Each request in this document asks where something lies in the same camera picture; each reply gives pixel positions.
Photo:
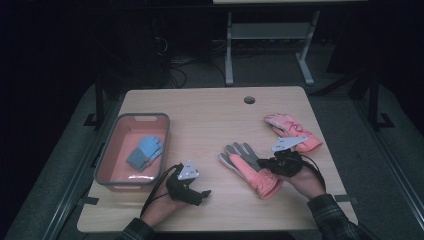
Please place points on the grey tape strip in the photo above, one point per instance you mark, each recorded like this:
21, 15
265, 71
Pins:
346, 199
89, 201

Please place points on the person's right hand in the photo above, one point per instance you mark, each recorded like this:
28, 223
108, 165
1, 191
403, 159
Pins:
305, 185

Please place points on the person's left hand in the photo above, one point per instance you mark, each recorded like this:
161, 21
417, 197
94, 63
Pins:
160, 208

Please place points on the pink basket with grey rim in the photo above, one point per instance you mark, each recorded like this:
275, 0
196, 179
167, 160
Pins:
116, 166

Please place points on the pink winter glove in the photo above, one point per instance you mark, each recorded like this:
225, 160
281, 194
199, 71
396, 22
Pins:
293, 131
256, 175

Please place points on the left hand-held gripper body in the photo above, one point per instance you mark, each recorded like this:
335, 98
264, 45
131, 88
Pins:
183, 190

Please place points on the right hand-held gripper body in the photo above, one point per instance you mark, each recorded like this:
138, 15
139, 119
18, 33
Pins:
290, 165

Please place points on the black stand post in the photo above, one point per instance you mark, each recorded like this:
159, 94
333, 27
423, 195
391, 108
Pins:
374, 100
99, 100

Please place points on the white metal desk frame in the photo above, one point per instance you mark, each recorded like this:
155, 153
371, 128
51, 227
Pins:
266, 31

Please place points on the blue knit glove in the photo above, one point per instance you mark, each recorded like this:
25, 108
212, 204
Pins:
149, 144
137, 160

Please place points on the grey metal floor rail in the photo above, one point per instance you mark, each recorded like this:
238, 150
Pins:
390, 156
73, 180

